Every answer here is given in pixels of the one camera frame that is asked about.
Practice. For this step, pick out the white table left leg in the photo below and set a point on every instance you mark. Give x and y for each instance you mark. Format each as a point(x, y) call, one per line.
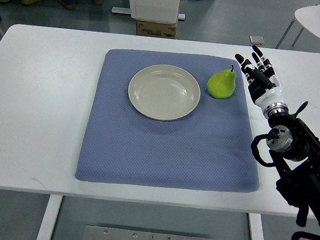
point(49, 218)

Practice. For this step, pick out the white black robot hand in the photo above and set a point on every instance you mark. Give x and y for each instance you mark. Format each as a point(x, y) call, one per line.
point(263, 83)

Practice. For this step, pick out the blue quilted mat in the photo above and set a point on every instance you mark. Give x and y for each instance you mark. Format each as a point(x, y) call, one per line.
point(209, 149)

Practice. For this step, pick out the brown cardboard box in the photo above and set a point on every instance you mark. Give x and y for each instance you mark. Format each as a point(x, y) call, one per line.
point(156, 29)

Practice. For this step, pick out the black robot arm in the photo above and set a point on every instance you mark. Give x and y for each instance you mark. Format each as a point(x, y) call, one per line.
point(294, 150)

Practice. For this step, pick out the white cabinet on stand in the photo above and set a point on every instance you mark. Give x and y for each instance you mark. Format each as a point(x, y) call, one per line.
point(162, 11)

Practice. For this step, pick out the grey floor socket cover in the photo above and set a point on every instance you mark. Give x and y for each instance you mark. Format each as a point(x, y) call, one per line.
point(256, 40)

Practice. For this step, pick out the green pear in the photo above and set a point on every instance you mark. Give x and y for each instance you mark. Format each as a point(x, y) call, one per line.
point(222, 85)

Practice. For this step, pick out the beige round plate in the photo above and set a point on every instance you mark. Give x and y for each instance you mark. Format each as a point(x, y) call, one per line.
point(164, 92)

